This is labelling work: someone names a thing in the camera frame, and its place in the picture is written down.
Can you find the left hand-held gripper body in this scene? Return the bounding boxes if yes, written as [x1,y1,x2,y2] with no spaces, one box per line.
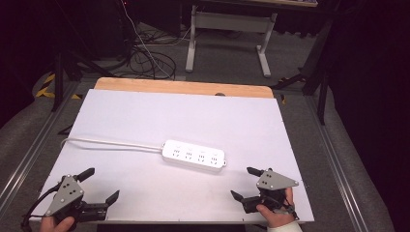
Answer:
[44,174,109,224]

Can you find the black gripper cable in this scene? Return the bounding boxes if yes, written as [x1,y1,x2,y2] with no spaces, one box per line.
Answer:
[20,183,64,232]

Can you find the thin white floor cable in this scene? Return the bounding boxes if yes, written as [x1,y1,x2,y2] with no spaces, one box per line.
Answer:
[120,0,191,79]

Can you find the black metal stand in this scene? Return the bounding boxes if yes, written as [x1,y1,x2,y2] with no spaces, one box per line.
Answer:
[271,18,337,126]
[51,47,114,113]

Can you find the person's right hand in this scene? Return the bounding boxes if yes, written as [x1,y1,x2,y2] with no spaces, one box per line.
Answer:
[255,187,296,229]

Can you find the white power strip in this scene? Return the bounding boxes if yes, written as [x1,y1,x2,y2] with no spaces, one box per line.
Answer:
[161,138,228,172]

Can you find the aluminium floor rail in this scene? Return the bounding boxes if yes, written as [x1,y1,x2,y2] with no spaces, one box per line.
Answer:
[0,80,81,211]
[304,96,366,232]

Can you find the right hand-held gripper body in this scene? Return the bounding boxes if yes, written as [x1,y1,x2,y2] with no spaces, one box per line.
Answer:
[241,167,300,216]

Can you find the wooden table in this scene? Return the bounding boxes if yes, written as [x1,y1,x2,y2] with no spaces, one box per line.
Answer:
[93,76,275,100]

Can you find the person's left hand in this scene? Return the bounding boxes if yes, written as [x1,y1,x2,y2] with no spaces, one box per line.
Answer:
[39,216,75,232]

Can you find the white metal desk frame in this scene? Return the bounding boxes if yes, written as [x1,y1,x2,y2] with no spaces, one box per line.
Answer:
[185,4,278,78]

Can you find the black floor cables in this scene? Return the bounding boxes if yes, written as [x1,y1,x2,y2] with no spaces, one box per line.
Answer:
[110,30,194,81]

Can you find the white board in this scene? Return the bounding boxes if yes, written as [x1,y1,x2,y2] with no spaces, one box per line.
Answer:
[32,89,315,224]

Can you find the white power strip cable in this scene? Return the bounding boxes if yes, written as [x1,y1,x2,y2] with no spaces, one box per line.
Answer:
[60,136,164,152]

